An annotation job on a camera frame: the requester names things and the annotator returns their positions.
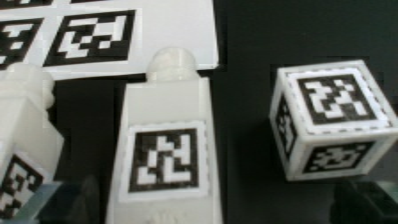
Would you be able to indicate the white chair leg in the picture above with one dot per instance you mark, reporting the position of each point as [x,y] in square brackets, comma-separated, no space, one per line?
[166,190]
[31,140]

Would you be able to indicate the white tagged cube left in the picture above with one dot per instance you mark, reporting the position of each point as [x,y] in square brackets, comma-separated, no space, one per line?
[333,120]

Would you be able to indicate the white marker base plate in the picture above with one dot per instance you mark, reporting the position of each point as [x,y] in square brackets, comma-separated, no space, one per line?
[93,38]

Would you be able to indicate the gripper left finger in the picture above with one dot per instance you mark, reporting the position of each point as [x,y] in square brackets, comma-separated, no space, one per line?
[65,204]

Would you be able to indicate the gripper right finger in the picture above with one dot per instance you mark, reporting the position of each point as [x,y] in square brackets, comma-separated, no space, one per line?
[365,203]

